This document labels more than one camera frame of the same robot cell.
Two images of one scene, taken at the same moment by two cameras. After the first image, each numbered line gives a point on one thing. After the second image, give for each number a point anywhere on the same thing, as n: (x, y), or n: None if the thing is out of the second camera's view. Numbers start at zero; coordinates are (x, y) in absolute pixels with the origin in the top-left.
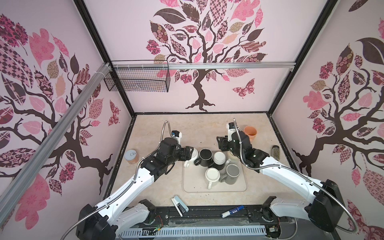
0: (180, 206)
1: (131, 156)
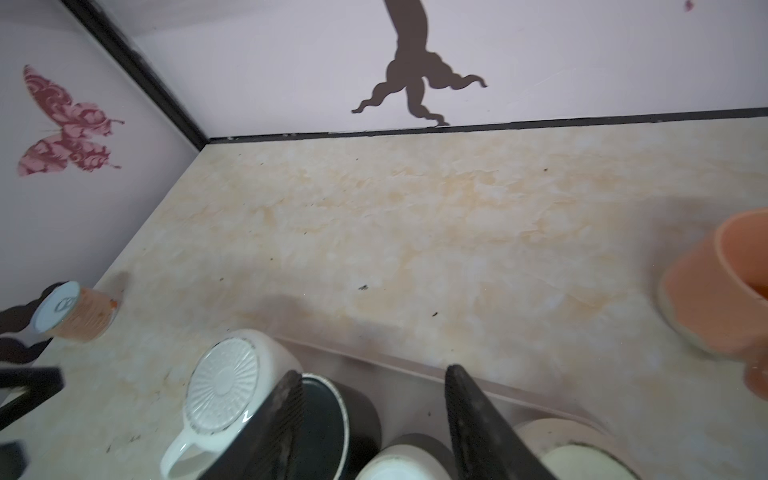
0: None
1: (74, 313)
